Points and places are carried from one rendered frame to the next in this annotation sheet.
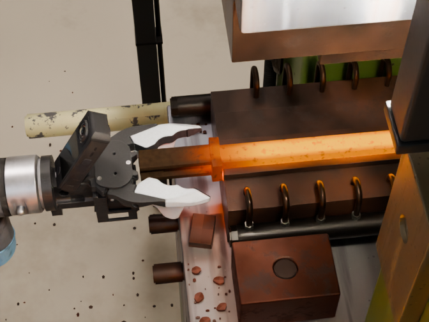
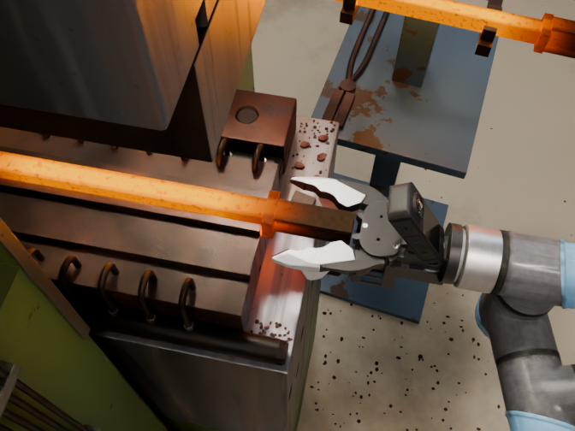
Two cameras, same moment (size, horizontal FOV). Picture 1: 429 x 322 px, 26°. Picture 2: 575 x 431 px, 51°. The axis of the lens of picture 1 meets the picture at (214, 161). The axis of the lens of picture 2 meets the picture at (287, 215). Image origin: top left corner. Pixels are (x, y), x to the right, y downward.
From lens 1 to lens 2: 1.08 m
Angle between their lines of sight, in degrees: 64
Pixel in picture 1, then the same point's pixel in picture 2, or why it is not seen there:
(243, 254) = (278, 133)
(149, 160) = (342, 217)
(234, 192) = (264, 180)
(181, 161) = (309, 208)
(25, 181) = (479, 231)
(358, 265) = not seen: hidden behind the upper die
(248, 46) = not seen: outside the picture
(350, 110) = (102, 234)
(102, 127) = (397, 192)
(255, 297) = (281, 99)
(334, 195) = not seen: hidden behind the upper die
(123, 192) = (376, 197)
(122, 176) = (375, 211)
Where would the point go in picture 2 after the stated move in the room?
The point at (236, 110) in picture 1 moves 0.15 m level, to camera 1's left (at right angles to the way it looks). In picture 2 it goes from (221, 281) to (349, 320)
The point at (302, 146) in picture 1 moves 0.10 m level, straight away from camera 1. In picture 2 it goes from (179, 192) to (130, 261)
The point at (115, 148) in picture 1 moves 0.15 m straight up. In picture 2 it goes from (375, 245) to (395, 168)
